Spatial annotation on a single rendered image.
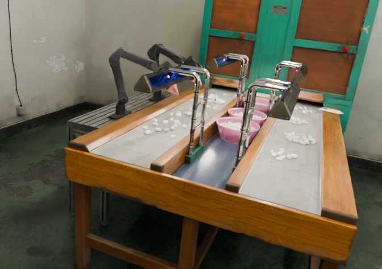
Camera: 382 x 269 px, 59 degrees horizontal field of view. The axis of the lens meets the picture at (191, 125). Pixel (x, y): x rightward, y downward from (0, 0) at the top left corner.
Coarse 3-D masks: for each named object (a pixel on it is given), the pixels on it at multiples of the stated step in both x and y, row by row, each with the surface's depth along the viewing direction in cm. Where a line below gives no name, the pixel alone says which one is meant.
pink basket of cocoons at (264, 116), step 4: (232, 108) 238; (236, 108) 240; (240, 108) 241; (228, 112) 228; (232, 112) 237; (236, 112) 240; (260, 112) 236; (232, 116) 223; (236, 116) 219; (260, 116) 235; (264, 116) 231; (236, 120) 221; (252, 120) 217; (256, 120) 217; (260, 120) 220; (264, 120) 225; (260, 124) 223
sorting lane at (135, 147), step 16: (224, 96) 285; (208, 112) 232; (160, 128) 190; (176, 128) 193; (112, 144) 160; (128, 144) 162; (144, 144) 164; (160, 144) 166; (128, 160) 145; (144, 160) 147
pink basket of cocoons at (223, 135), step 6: (222, 120) 213; (228, 120) 215; (234, 120) 216; (240, 120) 216; (222, 126) 196; (252, 126) 211; (258, 126) 205; (222, 132) 199; (228, 132) 195; (234, 132) 193; (252, 132) 195; (222, 138) 202; (228, 138) 197; (234, 138) 195; (252, 138) 200
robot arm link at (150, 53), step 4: (156, 44) 265; (160, 44) 273; (152, 48) 268; (156, 48) 267; (160, 48) 266; (164, 48) 266; (148, 52) 270; (152, 52) 268; (160, 52) 267; (164, 52) 266; (168, 52) 265; (172, 52) 265; (148, 56) 271; (152, 56) 269; (168, 56) 266; (172, 56) 264; (176, 56) 262; (180, 56) 263; (172, 60) 265; (184, 60) 265
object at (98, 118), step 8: (136, 96) 282; (144, 96) 285; (152, 96) 288; (168, 96) 295; (112, 104) 251; (128, 104) 256; (136, 104) 259; (144, 104) 262; (152, 104) 266; (96, 112) 229; (104, 112) 231; (112, 112) 232; (72, 120) 209; (80, 120) 210; (88, 120) 211; (96, 120) 213; (104, 120) 214; (112, 120) 216; (80, 128) 204; (88, 128) 202; (96, 128) 200
